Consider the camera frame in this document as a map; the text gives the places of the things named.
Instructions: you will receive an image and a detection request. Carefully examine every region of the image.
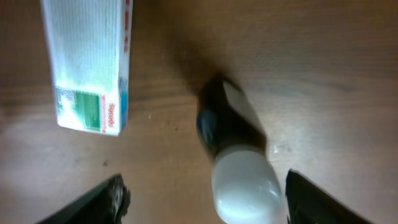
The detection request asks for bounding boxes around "dark white-cap bottle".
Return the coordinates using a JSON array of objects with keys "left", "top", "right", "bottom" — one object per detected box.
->
[{"left": 197, "top": 77, "right": 284, "bottom": 223}]

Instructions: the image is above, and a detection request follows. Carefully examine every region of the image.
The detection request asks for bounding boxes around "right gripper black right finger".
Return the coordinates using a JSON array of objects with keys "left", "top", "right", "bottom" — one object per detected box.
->
[{"left": 285, "top": 169, "right": 371, "bottom": 224}]

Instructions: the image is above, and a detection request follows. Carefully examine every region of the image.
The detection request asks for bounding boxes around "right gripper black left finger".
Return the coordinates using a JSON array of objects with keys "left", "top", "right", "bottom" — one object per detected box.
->
[{"left": 38, "top": 174, "right": 131, "bottom": 224}]

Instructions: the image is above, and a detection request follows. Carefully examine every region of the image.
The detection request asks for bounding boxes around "white green medicine box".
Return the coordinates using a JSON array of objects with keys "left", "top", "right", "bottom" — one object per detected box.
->
[{"left": 40, "top": 0, "right": 133, "bottom": 136}]

